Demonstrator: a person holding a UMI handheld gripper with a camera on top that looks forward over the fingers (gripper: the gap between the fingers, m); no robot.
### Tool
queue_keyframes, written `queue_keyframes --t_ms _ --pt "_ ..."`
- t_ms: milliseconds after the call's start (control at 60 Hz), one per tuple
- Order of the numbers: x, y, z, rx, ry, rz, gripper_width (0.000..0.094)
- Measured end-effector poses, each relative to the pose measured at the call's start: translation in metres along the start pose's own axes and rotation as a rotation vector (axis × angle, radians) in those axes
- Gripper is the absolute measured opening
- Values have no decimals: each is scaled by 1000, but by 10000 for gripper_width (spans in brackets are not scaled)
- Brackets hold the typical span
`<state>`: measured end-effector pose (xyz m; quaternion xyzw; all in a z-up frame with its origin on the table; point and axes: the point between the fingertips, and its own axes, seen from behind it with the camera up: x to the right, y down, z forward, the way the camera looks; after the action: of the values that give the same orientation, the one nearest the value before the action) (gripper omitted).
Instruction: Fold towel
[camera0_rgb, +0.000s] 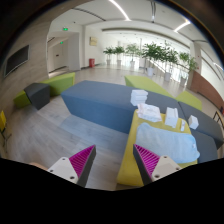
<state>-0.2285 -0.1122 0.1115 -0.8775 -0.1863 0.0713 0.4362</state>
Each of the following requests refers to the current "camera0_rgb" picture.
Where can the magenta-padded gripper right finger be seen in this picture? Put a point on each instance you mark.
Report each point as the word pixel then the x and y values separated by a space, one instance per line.
pixel 165 166

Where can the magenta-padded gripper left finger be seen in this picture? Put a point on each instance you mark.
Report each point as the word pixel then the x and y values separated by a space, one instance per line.
pixel 63 168

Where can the light blue towel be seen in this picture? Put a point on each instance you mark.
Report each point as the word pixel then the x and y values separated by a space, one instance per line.
pixel 166 143

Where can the yellow upholstered bench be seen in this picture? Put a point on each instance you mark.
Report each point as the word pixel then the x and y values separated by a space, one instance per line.
pixel 128 166

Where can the large white box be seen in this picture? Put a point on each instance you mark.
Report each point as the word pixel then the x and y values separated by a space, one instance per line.
pixel 171 117

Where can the small white box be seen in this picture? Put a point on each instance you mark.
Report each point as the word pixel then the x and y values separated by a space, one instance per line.
pixel 193 122

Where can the small green upholstered bench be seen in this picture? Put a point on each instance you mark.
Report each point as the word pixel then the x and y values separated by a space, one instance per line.
pixel 189 99

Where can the stack of white tissue packs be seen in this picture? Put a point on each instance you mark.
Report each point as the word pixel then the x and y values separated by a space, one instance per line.
pixel 138 97

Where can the long blue-grey upholstered bench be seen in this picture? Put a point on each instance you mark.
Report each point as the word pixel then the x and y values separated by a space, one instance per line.
pixel 96 100

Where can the yellow chair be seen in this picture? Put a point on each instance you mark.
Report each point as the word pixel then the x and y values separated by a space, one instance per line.
pixel 2 120

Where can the dark grey ottoman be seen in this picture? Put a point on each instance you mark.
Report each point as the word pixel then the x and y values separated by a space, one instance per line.
pixel 38 95

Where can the long green upholstered bench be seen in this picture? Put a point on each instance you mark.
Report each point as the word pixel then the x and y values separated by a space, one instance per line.
pixel 60 83

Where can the large green upholstered bench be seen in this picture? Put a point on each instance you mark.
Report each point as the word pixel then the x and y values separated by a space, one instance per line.
pixel 143 83

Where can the red bin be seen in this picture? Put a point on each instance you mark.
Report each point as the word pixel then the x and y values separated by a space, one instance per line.
pixel 91 63

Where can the row of potted plants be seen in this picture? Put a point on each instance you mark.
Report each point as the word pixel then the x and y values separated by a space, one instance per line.
pixel 153 53

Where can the green exit sign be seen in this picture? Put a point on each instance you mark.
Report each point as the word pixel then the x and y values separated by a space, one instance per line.
pixel 65 29

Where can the ceiling strip lights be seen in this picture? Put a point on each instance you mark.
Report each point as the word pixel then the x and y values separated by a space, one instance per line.
pixel 120 9

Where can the black wall screen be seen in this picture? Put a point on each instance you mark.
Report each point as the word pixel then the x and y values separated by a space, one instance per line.
pixel 16 60

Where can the yellow wall picture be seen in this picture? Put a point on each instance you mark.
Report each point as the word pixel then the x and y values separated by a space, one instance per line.
pixel 93 41

